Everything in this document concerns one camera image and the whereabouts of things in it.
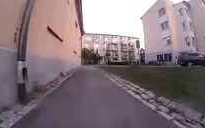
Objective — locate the apartment block with balconies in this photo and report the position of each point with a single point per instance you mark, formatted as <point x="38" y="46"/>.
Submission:
<point x="113" y="48"/>

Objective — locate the grey asphalt path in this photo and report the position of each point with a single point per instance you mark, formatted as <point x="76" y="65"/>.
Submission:
<point x="86" y="100"/>

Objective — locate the orange building with grey base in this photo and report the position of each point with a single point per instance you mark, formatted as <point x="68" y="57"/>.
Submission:
<point x="46" y="46"/>

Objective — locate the cobblestone edge strip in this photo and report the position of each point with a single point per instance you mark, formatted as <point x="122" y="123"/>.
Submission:
<point x="156" y="100"/>
<point x="26" y="103"/>

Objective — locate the grass lawn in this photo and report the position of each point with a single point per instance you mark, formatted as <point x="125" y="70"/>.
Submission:
<point x="176" y="83"/>

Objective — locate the pale multi-storey building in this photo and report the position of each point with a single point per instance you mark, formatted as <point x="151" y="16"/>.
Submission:
<point x="176" y="30"/>

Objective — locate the dark car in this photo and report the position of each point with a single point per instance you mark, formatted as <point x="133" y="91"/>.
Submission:
<point x="194" y="59"/>

